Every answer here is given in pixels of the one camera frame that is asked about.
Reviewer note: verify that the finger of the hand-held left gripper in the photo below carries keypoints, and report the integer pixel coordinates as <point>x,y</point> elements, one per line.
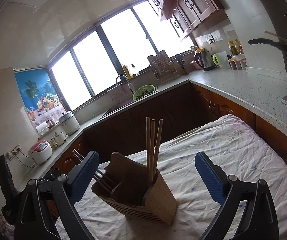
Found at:
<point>49,175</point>

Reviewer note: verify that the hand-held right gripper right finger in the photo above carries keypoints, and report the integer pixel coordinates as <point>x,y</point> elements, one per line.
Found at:
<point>209,177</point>

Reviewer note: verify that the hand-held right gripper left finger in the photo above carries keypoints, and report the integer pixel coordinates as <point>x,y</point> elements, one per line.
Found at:
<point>84,177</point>

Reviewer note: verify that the wooden utensil holder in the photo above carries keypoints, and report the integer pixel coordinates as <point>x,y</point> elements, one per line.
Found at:
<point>158,200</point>

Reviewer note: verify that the wooden chopstick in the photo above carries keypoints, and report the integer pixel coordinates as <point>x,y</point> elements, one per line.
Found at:
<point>152,142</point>
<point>159,137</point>

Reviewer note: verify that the pink white rice cooker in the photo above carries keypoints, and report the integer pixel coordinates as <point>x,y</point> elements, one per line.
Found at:
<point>40,152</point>

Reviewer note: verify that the small white electric pot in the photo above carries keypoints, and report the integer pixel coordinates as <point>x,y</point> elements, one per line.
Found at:
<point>60,138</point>

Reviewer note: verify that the white floral tablecloth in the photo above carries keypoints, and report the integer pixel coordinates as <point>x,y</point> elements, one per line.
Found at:
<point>221,140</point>

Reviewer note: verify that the white paper towel roll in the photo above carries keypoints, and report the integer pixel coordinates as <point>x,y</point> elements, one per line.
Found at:
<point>42,128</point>

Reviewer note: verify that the large white electric cooker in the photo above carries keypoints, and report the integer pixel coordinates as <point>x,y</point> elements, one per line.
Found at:
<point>69,123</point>

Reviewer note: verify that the steel kitchen sink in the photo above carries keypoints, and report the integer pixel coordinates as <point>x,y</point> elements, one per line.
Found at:
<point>118,107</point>

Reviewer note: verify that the wooden base cabinets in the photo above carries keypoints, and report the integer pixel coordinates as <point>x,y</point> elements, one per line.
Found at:
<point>158,105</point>

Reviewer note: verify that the grey speckled kitchen countertop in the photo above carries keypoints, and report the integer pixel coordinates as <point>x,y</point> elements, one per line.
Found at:
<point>233,85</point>

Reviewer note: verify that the curved metal faucet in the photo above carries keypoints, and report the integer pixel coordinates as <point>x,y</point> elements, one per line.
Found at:
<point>131,86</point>

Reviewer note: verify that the green plastic colander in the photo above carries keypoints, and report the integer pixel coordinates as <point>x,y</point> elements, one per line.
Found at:
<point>143,92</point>

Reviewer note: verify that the pink plastic container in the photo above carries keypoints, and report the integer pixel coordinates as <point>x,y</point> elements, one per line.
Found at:
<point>195,65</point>

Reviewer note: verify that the tall bottle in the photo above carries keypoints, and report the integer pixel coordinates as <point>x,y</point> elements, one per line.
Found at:
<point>126,71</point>

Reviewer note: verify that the spice jar set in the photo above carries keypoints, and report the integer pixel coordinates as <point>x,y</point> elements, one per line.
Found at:
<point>237,64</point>

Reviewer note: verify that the small pump bottle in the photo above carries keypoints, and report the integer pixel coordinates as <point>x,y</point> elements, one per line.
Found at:
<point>133,70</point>

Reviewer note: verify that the steel electric kettle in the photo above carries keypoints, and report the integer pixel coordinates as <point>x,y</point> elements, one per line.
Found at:
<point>204,60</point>

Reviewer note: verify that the dish drying rack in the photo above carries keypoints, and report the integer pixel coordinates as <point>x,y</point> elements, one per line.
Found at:
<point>162,66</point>

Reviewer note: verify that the small white bowl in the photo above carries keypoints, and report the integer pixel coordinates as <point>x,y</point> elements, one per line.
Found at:
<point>194,47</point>

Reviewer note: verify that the condiment bottle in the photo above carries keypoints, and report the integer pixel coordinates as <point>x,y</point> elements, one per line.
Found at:
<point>237,47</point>
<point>230,48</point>

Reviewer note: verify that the large kitchen window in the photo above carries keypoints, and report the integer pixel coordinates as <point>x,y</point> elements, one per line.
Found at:
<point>123,45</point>

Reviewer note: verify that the black wok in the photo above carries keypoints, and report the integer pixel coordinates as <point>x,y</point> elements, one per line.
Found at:
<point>263,41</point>

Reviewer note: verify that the wall power outlet strip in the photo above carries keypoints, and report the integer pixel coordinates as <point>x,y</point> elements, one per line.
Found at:
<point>14,152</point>

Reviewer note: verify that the tropical fruit wall poster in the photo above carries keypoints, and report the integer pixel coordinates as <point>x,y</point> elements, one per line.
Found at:
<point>33,90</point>

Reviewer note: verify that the small wall outlet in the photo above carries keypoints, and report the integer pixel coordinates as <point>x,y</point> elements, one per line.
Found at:
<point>210,39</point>

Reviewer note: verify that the wooden wall cabinets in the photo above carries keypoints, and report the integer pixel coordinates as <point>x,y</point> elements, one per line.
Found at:
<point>191,2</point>

